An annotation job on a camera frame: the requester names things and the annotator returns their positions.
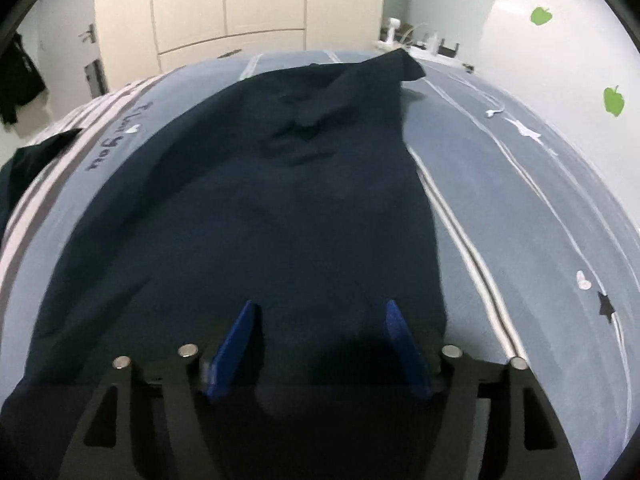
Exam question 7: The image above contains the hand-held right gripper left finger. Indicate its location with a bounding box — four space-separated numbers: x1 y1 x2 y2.
60 300 258 480

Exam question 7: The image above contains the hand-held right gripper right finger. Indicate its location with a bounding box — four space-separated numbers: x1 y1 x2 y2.
385 300 581 480

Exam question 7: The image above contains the dark navy garment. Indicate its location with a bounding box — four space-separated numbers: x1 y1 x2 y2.
0 51 448 480

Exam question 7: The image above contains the striped star bedsheet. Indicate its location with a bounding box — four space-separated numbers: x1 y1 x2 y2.
0 50 640 480

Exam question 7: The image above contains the white nightstand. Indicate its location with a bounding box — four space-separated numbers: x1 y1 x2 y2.
375 40 473 68

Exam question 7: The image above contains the dark grey suitcase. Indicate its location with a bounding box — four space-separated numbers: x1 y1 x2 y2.
84 59 108 96

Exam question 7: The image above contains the white headboard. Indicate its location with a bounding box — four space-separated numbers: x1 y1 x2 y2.
470 0 640 241

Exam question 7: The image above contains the white door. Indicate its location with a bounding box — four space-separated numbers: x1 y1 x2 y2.
20 7 101 96

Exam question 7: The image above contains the black hanging jacket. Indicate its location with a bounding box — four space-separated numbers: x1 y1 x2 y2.
0 32 46 126

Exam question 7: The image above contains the cream wardrobe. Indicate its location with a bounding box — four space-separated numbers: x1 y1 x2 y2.
95 0 388 78

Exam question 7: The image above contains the white charging cable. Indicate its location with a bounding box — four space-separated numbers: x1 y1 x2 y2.
420 60 506 118

